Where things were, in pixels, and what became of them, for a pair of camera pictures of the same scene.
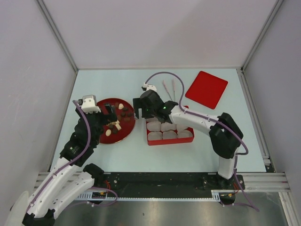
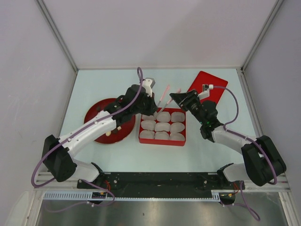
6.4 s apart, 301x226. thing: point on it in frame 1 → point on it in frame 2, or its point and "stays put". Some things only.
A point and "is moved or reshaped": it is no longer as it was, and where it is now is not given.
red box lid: x=207 y=89 stays put
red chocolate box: x=159 y=133 is moved or reshaped
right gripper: x=138 y=103 → x=191 y=96
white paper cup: x=183 y=133 → x=177 y=127
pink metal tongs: x=173 y=86 is moved or reshaped
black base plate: x=165 y=184 stays put
